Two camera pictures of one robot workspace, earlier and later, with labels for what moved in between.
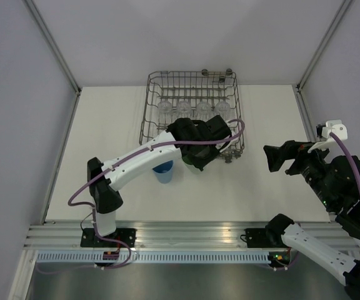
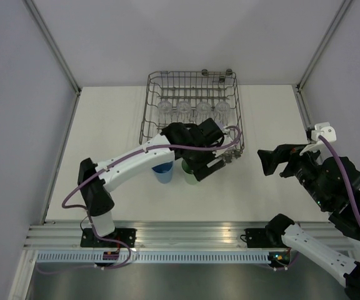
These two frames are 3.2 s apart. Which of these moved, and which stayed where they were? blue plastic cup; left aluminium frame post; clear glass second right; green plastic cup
Moved: green plastic cup
Stayed: left aluminium frame post; clear glass second right; blue plastic cup
